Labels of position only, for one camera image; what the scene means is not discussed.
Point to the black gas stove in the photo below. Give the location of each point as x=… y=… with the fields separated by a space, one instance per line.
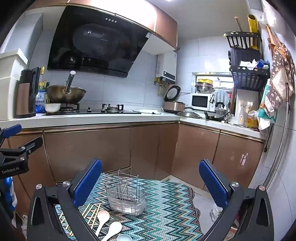
x=97 y=112

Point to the steel pot lid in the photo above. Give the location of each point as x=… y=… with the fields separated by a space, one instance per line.
x=188 y=114

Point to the blue salt bag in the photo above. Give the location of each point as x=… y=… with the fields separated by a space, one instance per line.
x=41 y=103

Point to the hanging plastic bags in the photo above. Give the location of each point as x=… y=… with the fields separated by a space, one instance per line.
x=266 y=113

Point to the white detergent bottle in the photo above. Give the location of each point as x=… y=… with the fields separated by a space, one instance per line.
x=241 y=117

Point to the clear plastic bag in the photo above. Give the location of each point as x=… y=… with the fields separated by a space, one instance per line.
x=216 y=213

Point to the wooden rolling pin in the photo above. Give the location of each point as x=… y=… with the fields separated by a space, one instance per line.
x=238 y=24

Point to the yellow detergent bottle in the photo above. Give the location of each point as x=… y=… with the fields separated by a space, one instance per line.
x=252 y=120

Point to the copper and black kettle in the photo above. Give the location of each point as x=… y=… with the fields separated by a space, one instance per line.
x=23 y=97

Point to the zigzag knitted cloth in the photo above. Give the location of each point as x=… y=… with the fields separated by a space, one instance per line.
x=161 y=208

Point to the white water heater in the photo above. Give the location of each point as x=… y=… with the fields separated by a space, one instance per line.
x=166 y=67

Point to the pale blue plastic spoon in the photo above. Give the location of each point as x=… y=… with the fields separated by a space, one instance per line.
x=124 y=237

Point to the brown floral apron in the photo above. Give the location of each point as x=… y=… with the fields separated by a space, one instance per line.
x=279 y=69

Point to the steel bowl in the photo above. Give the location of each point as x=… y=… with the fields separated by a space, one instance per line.
x=204 y=88

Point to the row of chopsticks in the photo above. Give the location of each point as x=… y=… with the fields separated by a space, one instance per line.
x=92 y=214

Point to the black range hood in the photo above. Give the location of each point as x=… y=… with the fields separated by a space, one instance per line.
x=97 y=46

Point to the copper rice cooker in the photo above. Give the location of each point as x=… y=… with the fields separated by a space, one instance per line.
x=173 y=105

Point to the person's left hand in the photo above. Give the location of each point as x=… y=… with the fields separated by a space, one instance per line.
x=9 y=192

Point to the crumpled rags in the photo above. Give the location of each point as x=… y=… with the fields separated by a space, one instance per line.
x=252 y=64

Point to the metal wok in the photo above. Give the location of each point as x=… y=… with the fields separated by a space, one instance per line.
x=67 y=93

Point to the white dishcloth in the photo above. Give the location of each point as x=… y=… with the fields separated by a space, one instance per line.
x=148 y=112

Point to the white plastic spoon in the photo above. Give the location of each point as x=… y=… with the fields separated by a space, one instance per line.
x=113 y=229

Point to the yellow bowl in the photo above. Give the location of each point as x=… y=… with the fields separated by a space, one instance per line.
x=204 y=81

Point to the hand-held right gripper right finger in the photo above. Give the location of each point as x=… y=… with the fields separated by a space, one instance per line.
x=212 y=185

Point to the white microwave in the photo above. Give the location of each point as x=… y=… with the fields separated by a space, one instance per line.
x=200 y=102

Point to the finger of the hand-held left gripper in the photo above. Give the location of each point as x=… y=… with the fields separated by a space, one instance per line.
x=27 y=144
x=11 y=131

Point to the pale pink plastic spoon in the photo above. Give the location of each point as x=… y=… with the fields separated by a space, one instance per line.
x=103 y=216

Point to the grey towel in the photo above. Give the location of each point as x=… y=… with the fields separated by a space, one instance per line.
x=220 y=97

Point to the yellow-capped oil bottle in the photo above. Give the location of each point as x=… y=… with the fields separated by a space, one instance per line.
x=42 y=78

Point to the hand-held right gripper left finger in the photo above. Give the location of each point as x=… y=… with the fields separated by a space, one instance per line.
x=87 y=183

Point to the black frying pan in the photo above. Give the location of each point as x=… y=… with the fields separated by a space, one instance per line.
x=214 y=117

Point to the copper base cabinets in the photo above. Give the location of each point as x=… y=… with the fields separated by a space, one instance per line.
x=92 y=150

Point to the yellow roll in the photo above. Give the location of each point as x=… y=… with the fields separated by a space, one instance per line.
x=252 y=25

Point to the white bowl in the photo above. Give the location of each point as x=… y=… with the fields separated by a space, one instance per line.
x=52 y=107

